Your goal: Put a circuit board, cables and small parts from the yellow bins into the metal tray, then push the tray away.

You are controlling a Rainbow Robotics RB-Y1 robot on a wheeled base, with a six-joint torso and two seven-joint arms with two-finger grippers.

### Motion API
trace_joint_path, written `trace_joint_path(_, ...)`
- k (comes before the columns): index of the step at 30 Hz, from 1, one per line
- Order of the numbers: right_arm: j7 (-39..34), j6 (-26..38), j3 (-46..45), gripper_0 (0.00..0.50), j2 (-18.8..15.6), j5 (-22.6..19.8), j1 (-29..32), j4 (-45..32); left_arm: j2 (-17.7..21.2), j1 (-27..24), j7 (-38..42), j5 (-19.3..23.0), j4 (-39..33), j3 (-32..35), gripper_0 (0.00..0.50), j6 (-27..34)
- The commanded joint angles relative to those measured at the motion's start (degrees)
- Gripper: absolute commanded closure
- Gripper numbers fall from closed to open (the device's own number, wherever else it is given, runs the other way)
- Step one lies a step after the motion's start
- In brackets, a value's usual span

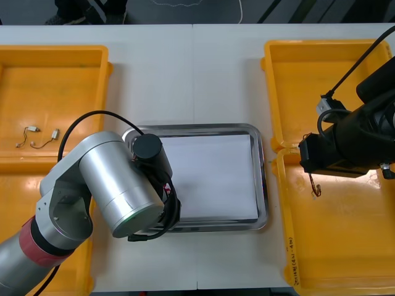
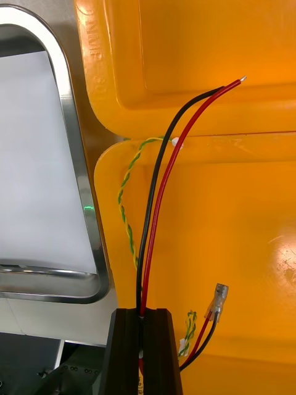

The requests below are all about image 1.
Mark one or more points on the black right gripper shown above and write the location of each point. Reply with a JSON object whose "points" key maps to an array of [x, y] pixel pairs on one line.
{"points": [[348, 145]]}

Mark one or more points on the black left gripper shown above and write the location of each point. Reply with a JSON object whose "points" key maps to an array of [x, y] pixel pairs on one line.
{"points": [[172, 207]]}

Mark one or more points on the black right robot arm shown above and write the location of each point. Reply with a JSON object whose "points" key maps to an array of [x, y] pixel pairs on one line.
{"points": [[377, 80]]}

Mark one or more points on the silver-grey left robot arm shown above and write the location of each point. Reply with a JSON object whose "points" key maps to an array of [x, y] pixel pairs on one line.
{"points": [[102, 172]]}

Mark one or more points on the white sheet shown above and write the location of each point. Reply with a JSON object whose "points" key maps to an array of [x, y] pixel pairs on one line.
{"points": [[216, 172]]}

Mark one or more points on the steel tray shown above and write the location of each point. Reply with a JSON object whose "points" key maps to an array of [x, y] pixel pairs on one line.
{"points": [[262, 185]]}

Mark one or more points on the yellow-orange plastic bin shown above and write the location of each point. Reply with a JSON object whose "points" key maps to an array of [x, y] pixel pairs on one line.
{"points": [[302, 92], [333, 234], [18, 191], [46, 86]]}

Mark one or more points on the person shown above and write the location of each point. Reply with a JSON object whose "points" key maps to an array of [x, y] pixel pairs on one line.
{"points": [[77, 13]]}

